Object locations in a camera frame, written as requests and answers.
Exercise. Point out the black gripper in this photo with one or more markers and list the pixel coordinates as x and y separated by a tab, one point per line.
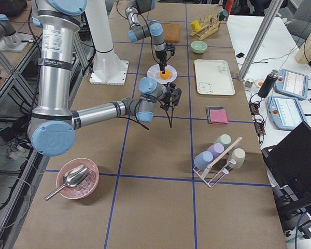
160	55
168	92

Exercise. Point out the white round plate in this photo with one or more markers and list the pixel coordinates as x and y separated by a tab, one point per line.
155	73

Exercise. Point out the orange fruit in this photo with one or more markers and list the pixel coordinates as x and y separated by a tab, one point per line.
165	74

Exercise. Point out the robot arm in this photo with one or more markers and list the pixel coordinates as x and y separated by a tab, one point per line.
53	124
152	29

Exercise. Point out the cream bear serving tray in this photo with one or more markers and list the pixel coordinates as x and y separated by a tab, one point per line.
213	77

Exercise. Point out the wooden cutting board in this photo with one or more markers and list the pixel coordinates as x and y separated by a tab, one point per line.
171	32

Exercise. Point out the light green bowl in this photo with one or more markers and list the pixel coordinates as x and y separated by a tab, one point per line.
199	47

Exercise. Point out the pink folded cloth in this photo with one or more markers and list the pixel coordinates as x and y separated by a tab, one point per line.
218	116

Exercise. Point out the yellow mug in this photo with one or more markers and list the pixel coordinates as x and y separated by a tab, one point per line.
195	25

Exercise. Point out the wooden dish rack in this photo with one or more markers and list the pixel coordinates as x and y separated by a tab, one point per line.
209	25

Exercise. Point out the green tumbler cup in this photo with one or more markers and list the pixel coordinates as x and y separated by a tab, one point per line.
224	139

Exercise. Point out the purple tumbler cup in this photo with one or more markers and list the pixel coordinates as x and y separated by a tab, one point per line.
216	149

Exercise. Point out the blue tumbler cup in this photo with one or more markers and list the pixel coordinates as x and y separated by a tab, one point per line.
203	159

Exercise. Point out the small metal tin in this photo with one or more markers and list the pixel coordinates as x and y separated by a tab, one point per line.
249	82

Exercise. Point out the small black device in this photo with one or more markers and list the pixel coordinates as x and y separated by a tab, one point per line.
240	55

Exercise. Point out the dark green mug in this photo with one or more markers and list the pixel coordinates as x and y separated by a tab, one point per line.
222	15

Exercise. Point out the black usb hub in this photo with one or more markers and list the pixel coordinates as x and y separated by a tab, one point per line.
254	108

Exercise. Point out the egg shaped coaster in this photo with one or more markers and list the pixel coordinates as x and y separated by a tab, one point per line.
258	83

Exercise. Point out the beige tumbler cup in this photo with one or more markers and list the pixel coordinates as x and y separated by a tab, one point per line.
236	158

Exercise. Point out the red cylinder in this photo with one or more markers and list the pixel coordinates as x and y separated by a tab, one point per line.
228	6

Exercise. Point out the black water bottle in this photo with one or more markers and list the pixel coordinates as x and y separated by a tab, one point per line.
268	84

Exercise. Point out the teach pendant near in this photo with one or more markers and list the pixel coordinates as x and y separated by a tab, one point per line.
286	112

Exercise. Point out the teach pendant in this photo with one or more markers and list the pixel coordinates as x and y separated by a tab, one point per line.
286	112
292	84

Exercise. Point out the teach pendant far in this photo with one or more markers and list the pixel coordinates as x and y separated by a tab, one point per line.
292	84

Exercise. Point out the metal scoop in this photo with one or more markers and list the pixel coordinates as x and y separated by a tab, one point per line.
70	180

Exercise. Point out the pink bowl with ice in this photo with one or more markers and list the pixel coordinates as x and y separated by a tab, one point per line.
87	180

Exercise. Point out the black laptop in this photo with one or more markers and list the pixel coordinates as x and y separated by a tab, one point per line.
290	164

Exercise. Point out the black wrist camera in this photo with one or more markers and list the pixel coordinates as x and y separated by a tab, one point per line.
171	49
174	93

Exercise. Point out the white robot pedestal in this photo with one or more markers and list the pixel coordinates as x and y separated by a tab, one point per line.
107	67

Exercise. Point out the white wire cup rack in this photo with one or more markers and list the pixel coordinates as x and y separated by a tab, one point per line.
218	168

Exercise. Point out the aluminium frame post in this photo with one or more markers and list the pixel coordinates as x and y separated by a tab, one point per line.
273	9

